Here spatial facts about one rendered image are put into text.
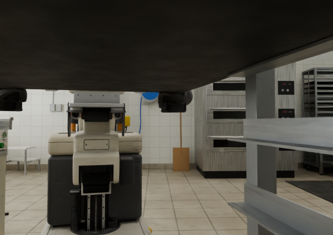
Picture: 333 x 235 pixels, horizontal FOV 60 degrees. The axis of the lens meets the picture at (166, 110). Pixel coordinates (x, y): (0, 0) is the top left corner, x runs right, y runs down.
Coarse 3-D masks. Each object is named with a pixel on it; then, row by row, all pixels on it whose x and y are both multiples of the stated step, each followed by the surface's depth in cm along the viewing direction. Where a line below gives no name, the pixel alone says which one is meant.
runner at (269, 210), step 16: (256, 192) 38; (240, 208) 38; (256, 208) 38; (272, 208) 34; (288, 208) 31; (304, 208) 29; (272, 224) 32; (288, 224) 31; (304, 224) 29; (320, 224) 27
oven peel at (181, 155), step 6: (180, 114) 531; (180, 120) 529; (180, 126) 527; (180, 132) 526; (180, 138) 524; (180, 144) 522; (174, 150) 520; (180, 150) 520; (186, 150) 521; (174, 156) 519; (180, 156) 519; (186, 156) 519; (174, 162) 517; (180, 162) 517; (186, 162) 518; (174, 168) 515; (180, 168) 515; (186, 168) 516
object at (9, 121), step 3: (12, 117) 160; (0, 120) 158; (3, 120) 158; (6, 120) 158; (9, 120) 158; (0, 123) 158; (3, 123) 158; (6, 123) 158; (9, 123) 158; (0, 126) 158; (3, 126) 158; (6, 126) 158; (9, 126) 158
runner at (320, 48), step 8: (320, 40) 24; (328, 40) 23; (304, 48) 26; (312, 48) 25; (320, 48) 25; (328, 48) 25; (280, 56) 29; (288, 56) 28; (296, 56) 28; (304, 56) 28; (312, 56) 28; (256, 64) 33; (264, 64) 32; (272, 64) 32; (280, 64) 32; (232, 72) 39; (240, 72) 38; (248, 72) 38; (256, 72) 38
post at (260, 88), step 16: (256, 80) 39; (272, 80) 39; (256, 96) 39; (272, 96) 39; (256, 112) 39; (272, 112) 39; (256, 144) 39; (256, 160) 38; (272, 160) 39; (256, 176) 38; (272, 176) 39; (272, 192) 39; (256, 224) 38
